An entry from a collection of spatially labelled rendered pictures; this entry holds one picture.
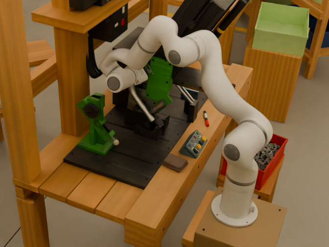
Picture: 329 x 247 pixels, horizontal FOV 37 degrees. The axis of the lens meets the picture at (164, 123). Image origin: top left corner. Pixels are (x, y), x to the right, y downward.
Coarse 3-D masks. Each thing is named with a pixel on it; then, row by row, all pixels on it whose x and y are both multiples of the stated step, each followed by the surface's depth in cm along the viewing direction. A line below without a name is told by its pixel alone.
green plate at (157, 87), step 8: (152, 56) 234; (152, 64) 235; (160, 64) 233; (168, 64) 232; (152, 72) 236; (160, 72) 234; (168, 72) 233; (152, 80) 237; (160, 80) 236; (168, 80) 234; (152, 88) 238; (160, 88) 237; (168, 88) 235; (152, 96) 240; (160, 96) 238
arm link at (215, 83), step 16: (208, 32) 180; (208, 48) 178; (208, 64) 179; (208, 80) 176; (224, 80) 176; (208, 96) 178; (224, 96) 175; (224, 112) 179; (240, 112) 179; (256, 112) 180; (272, 128) 182
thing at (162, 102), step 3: (162, 99) 236; (159, 102) 236; (162, 102) 234; (165, 102) 237; (156, 105) 237; (159, 105) 236; (162, 105) 235; (165, 105) 235; (153, 108) 237; (156, 108) 237; (159, 108) 236; (153, 111) 237; (156, 111) 238
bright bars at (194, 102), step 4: (180, 88) 249; (184, 88) 251; (184, 92) 250; (188, 96) 252; (188, 100) 251; (192, 100) 253; (196, 100) 253; (192, 104) 250; (196, 104) 252; (192, 108) 251; (196, 108) 254; (188, 112) 253; (192, 112) 252; (196, 112) 256; (188, 116) 254; (192, 116) 253; (196, 116) 259; (188, 120) 256; (192, 120) 255
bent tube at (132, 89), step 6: (144, 66) 232; (150, 72) 233; (132, 90) 239; (132, 96) 240; (138, 96) 240; (138, 102) 240; (144, 108) 240; (144, 114) 240; (150, 114) 240; (150, 120) 240
